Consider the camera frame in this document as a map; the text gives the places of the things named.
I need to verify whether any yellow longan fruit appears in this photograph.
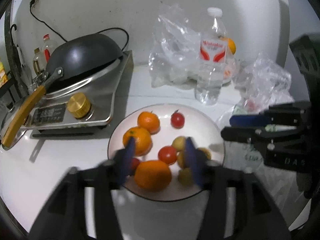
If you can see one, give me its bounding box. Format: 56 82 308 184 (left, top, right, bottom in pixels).
198 147 212 160
178 168 194 187
172 136 186 152
177 151 188 169

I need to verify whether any cherry tomato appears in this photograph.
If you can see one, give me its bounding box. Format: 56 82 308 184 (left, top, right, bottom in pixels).
170 110 185 129
158 146 177 165
130 158 140 174

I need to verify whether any mandarin orange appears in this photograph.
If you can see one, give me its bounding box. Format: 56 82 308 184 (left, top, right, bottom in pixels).
123 126 152 157
134 160 172 192
137 112 160 134

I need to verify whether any printed flat plastic bag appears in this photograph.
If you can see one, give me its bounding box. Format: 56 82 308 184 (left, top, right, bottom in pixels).
216 104 301 210

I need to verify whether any crumpled clear plastic bag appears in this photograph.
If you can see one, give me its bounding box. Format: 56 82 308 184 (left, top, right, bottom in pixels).
234 53 293 114

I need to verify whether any clear water bottle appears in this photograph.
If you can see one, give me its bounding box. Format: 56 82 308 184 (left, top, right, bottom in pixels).
195 7 228 105

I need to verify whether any large orange with stem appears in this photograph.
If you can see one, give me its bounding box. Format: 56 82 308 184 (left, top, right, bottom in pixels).
220 36 236 55

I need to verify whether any white round plate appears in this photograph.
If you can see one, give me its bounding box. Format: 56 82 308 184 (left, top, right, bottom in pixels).
107 104 225 202

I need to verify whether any clear bag over bowl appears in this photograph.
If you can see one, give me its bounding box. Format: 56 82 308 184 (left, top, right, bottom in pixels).
148 4 200 87

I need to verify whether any steel induction cooker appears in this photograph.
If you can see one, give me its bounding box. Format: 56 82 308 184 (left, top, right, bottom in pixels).
21 51 133 138

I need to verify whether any dark vertical pipe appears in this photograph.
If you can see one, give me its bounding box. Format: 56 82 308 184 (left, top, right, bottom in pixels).
4 2 28 97

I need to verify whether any black metal rack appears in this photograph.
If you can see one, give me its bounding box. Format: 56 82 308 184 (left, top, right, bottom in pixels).
0 71 22 103

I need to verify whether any black wok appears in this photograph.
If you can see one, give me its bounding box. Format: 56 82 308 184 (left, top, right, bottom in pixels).
1 34 124 149

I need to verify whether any yellow detergent bottle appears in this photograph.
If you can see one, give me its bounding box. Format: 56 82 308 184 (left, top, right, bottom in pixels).
0 61 8 87

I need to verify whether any red label oil bottle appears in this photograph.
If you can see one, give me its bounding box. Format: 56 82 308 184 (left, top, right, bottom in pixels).
41 34 58 62

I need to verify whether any black hook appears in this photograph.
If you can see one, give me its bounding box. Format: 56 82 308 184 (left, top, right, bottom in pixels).
10 24 17 35

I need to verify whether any black cooker power cable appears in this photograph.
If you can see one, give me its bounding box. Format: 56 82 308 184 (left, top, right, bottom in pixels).
29 0 130 52

